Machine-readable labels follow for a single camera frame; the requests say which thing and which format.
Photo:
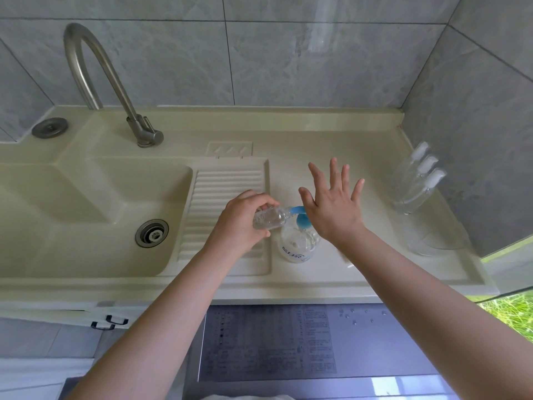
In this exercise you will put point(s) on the person's right hand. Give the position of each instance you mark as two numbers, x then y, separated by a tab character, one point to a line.
335	208

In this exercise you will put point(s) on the person's left hand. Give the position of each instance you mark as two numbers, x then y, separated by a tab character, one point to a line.
235	229

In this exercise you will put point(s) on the small clear bottle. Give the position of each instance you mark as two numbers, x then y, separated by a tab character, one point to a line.
410	187
270	219
415	200
404	174

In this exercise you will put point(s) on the clear hand sanitizer pump bottle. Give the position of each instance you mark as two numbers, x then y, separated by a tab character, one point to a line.
297	243

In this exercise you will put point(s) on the person's right forearm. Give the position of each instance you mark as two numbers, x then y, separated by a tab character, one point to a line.
437	316

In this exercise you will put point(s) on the person's left forearm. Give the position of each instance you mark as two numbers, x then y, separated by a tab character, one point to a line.
137	333

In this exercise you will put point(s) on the person's white shirt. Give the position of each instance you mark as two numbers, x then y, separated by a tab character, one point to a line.
250	397

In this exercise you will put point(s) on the steel sink drain strainer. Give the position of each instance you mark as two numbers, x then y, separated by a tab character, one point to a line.
152	233

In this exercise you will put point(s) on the grey washing machine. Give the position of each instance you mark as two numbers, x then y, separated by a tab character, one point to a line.
374	345

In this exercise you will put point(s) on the cream sink with washboard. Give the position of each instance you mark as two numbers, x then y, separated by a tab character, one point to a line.
50	208

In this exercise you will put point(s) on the curved steel faucet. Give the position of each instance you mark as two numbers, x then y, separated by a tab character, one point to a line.
114	85

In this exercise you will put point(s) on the glass window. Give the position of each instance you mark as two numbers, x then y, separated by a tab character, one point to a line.
510	287

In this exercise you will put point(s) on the round steel hole cover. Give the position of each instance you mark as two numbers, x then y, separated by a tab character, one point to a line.
50	128

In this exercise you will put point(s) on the white cabinet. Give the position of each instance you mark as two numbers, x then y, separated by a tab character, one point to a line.
41	314

